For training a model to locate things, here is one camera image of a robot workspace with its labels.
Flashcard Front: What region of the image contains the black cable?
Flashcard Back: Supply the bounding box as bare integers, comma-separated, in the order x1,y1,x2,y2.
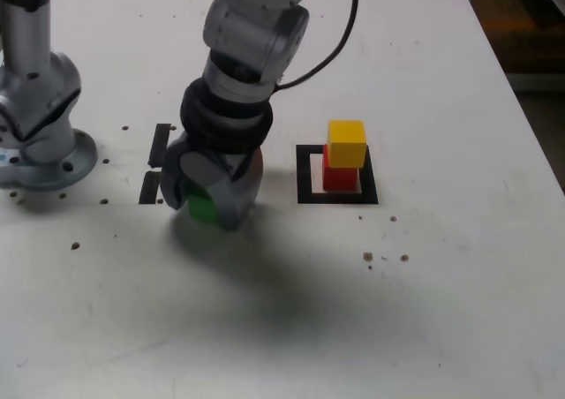
272,0,361,92

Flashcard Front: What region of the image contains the red cube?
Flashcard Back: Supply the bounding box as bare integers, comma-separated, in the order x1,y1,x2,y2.
321,144,359,192

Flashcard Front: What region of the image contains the yellow cube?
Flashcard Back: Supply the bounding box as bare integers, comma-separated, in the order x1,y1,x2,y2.
327,119,368,169

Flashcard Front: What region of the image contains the black tape strip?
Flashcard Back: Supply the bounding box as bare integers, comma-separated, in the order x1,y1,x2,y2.
138,123,173,206

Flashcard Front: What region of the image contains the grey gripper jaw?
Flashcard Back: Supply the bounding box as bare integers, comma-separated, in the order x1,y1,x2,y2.
159,138,192,212
178,148,266,232

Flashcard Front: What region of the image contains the black tape square outline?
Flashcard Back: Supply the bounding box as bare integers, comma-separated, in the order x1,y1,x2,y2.
296,144,380,206

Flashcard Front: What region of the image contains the green cube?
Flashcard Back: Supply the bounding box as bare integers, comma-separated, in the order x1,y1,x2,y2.
187,191,220,223

